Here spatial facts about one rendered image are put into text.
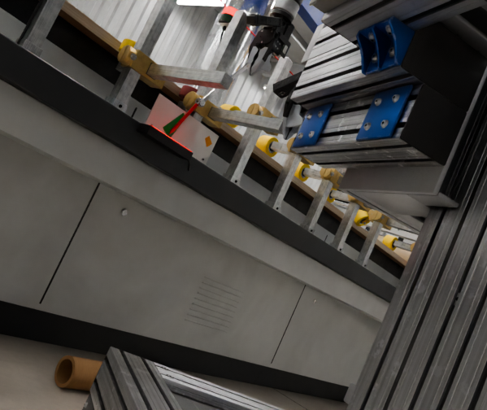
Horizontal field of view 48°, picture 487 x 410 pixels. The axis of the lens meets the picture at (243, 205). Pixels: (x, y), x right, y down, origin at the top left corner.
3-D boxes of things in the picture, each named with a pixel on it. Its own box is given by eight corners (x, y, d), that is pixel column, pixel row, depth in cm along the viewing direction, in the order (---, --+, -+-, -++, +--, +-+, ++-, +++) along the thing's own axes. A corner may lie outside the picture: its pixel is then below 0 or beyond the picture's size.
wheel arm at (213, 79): (227, 93, 125) (234, 77, 126) (217, 86, 123) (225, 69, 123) (123, 77, 155) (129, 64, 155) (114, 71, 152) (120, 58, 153)
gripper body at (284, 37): (284, 60, 165) (300, 26, 166) (268, 44, 158) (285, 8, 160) (265, 58, 170) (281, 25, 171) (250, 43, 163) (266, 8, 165)
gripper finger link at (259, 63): (267, 84, 163) (279, 57, 164) (255, 73, 159) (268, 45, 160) (259, 83, 165) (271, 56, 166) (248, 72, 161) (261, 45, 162)
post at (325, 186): (303, 251, 213) (352, 141, 219) (299, 248, 211) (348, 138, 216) (297, 248, 216) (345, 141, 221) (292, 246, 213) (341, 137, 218)
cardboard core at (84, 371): (162, 377, 159) (79, 363, 137) (150, 403, 158) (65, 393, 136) (145, 365, 164) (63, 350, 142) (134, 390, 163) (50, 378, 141)
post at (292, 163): (271, 224, 195) (324, 106, 200) (266, 221, 193) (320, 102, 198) (264, 222, 198) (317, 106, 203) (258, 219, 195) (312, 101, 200)
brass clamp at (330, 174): (344, 191, 221) (349, 180, 221) (328, 178, 211) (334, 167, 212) (332, 188, 225) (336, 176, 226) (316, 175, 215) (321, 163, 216)
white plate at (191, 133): (206, 165, 165) (219, 136, 166) (144, 126, 146) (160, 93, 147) (204, 165, 165) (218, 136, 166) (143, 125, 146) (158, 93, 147)
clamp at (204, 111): (219, 128, 165) (227, 114, 166) (191, 107, 155) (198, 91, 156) (207, 126, 169) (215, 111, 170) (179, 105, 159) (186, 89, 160)
